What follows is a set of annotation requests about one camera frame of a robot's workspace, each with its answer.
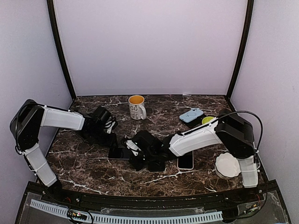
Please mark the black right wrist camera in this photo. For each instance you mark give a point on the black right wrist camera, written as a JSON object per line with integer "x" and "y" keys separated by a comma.
{"x": 143, "y": 143}

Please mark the white slotted cable duct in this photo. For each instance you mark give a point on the white slotted cable duct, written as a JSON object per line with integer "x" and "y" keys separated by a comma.
{"x": 126, "y": 216}

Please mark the black front table rail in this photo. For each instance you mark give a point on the black front table rail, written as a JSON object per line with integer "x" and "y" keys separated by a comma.
{"x": 222, "y": 200}

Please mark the purple-edged black smartphone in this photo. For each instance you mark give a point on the purple-edged black smartphone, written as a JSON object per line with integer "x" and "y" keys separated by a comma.
{"x": 119, "y": 153}

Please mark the lime green bowl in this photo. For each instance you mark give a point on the lime green bowl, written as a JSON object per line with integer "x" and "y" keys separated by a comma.
{"x": 207, "y": 119}

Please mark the black right corner post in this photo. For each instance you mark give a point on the black right corner post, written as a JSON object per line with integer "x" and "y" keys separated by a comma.
{"x": 242, "y": 47}

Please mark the white floral mug yellow inside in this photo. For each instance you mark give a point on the white floral mug yellow inside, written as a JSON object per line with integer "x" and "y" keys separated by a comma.
{"x": 137, "y": 108}

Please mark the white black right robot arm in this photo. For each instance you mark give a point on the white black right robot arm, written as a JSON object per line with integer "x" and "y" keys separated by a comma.
{"x": 229, "y": 129}

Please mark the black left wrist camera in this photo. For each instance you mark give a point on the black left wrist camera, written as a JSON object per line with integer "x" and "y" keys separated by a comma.
{"x": 102, "y": 119}

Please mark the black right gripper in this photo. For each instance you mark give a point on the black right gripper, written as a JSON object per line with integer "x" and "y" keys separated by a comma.
{"x": 138, "y": 165}

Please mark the white scalloped dish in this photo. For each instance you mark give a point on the white scalloped dish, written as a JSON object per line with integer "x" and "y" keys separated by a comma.
{"x": 227, "y": 166}

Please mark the black corner post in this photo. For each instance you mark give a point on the black corner post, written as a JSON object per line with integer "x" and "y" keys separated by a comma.
{"x": 242, "y": 47}
{"x": 59, "y": 48}

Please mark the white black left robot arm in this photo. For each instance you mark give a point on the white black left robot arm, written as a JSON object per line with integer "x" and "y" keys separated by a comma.
{"x": 32, "y": 119}

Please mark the black left corner post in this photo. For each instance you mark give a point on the black left corner post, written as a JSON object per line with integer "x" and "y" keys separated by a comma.
{"x": 59, "y": 48}

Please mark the light blue phone case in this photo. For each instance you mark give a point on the light blue phone case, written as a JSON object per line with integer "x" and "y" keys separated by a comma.
{"x": 191, "y": 115}

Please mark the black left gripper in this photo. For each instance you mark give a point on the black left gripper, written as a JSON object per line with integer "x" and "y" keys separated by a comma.
{"x": 113, "y": 139}

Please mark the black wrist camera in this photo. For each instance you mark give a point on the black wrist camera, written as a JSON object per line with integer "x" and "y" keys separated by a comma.
{"x": 102, "y": 119}
{"x": 143, "y": 143}

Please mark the pink phone case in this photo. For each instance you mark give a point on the pink phone case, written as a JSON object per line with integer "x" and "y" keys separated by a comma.
{"x": 185, "y": 161}

